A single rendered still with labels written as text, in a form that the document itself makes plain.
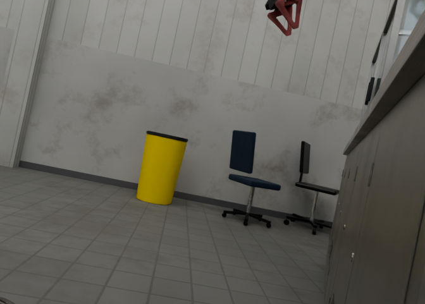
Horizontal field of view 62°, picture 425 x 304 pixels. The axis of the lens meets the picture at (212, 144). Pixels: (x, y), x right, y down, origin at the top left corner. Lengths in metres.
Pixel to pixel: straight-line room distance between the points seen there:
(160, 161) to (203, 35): 1.77
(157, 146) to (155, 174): 0.29
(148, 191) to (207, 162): 0.99
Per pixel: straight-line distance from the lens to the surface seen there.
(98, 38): 4.71
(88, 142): 4.55
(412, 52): 0.48
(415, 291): 0.38
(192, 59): 4.54
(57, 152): 4.66
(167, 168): 3.74
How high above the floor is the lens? 0.71
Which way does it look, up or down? level
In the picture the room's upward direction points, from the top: 12 degrees clockwise
